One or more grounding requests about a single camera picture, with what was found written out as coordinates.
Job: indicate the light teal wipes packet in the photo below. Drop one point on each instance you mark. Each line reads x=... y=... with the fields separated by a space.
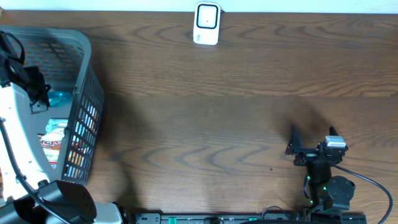
x=55 y=124

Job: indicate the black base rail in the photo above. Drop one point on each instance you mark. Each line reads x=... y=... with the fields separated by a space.
x=269 y=217

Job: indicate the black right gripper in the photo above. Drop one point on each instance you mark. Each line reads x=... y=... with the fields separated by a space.
x=294 y=147

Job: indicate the grey plastic basket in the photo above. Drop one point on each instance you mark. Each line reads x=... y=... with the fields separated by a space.
x=63 y=56

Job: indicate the red orange snack bar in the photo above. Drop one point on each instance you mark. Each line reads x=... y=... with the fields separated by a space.
x=51 y=145

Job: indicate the teal mouthwash bottle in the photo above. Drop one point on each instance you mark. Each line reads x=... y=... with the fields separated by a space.
x=59 y=98

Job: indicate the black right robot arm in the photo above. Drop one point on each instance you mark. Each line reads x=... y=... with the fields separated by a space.
x=327 y=193

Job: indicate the white barcode scanner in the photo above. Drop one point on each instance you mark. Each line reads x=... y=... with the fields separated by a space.
x=206 y=25

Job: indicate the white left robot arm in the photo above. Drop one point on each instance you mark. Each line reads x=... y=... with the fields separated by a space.
x=30 y=195

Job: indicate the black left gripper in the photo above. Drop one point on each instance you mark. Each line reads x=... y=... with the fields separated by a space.
x=18 y=66

